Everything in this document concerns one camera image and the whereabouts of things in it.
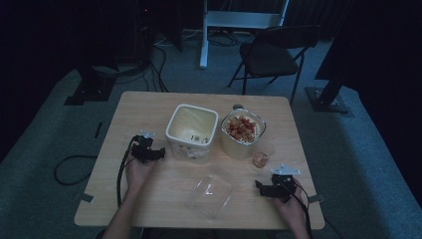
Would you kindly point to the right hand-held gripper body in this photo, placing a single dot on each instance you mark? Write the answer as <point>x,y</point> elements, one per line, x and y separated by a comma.
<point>282,184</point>

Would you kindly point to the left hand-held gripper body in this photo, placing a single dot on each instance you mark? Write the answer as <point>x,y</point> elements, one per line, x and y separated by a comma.
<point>142,142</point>

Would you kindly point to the person's left hand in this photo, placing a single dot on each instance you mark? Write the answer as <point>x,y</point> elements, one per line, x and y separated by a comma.
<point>138,174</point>

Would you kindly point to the person's right hand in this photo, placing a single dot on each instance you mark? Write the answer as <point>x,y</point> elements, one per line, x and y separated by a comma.
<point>292,210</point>

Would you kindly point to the small clear cup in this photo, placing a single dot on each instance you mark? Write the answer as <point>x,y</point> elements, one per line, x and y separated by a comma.
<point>260,160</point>

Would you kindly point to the grey tape piece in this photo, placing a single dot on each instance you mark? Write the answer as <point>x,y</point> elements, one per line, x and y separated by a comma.
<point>316,198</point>
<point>85,197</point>

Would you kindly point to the empty white square bin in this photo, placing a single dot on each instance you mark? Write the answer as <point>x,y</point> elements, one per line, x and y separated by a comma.
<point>191,129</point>

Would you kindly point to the round container with red food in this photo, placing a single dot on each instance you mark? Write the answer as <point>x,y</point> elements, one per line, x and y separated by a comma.
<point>242,147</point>

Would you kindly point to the black floor strip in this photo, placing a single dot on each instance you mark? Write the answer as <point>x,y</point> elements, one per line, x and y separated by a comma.
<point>98,130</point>

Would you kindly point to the clear plastic lid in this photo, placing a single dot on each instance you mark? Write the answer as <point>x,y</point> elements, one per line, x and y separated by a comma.
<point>212,194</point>

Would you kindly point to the red and tan food pieces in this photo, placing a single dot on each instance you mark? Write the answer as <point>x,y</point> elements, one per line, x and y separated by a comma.
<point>241,128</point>

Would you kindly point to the black stand base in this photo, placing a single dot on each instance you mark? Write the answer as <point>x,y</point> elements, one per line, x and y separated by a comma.
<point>91,89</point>

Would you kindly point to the grey round knob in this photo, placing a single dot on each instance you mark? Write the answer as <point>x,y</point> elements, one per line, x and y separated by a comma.
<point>237,107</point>

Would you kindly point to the black folding chair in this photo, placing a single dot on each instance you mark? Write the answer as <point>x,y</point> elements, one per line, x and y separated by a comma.
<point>270,58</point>

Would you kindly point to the black stand with base plate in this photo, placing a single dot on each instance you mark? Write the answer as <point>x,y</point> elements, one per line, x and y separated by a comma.
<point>326,98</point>

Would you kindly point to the white desk frame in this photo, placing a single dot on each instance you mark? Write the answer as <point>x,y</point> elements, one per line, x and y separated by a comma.
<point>239,19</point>

